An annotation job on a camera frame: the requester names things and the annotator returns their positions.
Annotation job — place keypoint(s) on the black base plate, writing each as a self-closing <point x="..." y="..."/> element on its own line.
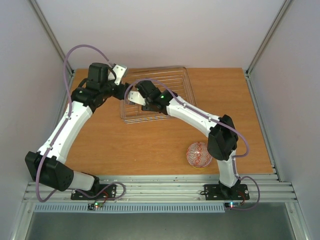
<point x="104" y="190"/>
<point x="212" y="192"/>

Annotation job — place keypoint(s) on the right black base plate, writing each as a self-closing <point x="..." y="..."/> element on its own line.
<point x="212" y="192"/>

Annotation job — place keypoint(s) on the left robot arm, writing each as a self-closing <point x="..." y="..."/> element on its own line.
<point x="47" y="165"/>

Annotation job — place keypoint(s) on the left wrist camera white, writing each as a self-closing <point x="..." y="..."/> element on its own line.
<point x="120" y="71"/>

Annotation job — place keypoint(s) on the left controller board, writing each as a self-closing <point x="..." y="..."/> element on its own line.
<point x="96" y="205"/>

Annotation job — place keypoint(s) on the grey slotted cable duct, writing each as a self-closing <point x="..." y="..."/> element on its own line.
<point x="129" y="208"/>

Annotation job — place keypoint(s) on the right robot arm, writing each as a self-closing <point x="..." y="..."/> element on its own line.
<point x="221" y="140"/>

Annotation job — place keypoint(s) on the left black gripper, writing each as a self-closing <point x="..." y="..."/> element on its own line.
<point x="121" y="94"/>

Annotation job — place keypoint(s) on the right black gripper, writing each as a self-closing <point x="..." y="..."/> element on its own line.
<point x="142" y="86"/>

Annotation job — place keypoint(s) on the red patterned bowl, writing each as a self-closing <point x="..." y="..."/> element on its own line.
<point x="198" y="155"/>

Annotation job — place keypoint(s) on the controller board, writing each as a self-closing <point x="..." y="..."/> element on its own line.
<point x="232" y="205"/>
<point x="96" y="205"/>

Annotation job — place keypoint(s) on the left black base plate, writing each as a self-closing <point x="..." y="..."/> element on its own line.
<point x="104" y="190"/>

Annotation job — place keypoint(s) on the right controller board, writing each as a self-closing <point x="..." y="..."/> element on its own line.
<point x="232" y="205"/>

